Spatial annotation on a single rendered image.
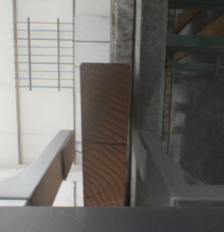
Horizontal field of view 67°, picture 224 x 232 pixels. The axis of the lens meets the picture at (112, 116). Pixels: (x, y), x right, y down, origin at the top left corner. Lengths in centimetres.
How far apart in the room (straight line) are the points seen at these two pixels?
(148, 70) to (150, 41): 4
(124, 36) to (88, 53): 567
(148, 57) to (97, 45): 576
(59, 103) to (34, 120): 115
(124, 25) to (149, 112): 16
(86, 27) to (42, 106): 316
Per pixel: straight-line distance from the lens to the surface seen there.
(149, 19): 30
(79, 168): 684
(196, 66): 158
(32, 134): 716
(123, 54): 32
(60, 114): 666
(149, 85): 27
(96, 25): 624
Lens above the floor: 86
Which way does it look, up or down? 1 degrees down
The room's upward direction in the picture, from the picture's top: 89 degrees counter-clockwise
